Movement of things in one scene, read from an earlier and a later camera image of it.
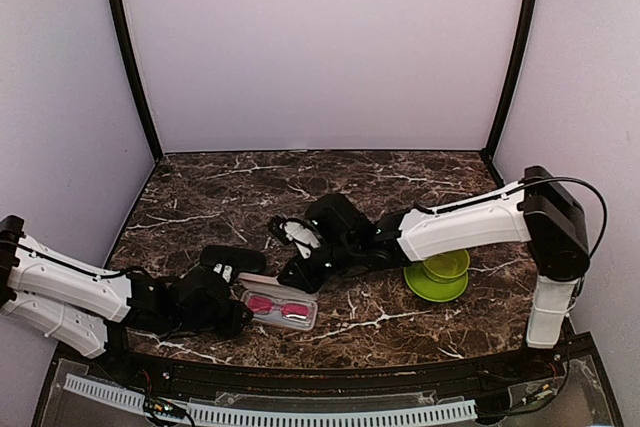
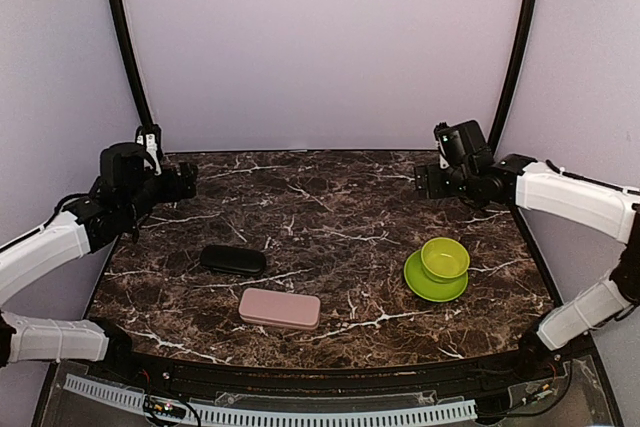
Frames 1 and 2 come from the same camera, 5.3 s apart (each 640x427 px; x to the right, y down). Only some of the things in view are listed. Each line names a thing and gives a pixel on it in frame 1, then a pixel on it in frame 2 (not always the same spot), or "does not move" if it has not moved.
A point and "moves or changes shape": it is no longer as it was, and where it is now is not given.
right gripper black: [306, 280] -> [436, 189]
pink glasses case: [272, 303] moves or changes shape
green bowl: [447, 267] does not move
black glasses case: [240, 259] does not move
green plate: [430, 290] does not move
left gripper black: [233, 326] -> [174, 193]
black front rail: [206, 378] does not move
